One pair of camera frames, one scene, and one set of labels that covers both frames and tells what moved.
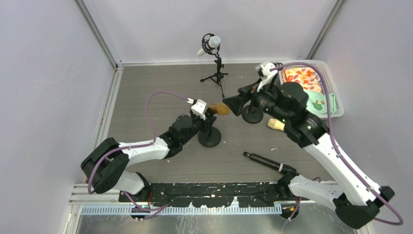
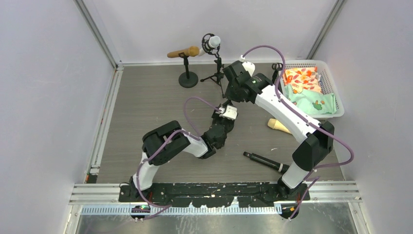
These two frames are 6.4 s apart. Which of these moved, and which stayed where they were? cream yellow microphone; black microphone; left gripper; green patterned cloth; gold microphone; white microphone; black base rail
Moved: left gripper; gold microphone
Stayed: black microphone; cream yellow microphone; green patterned cloth; black base rail; white microphone
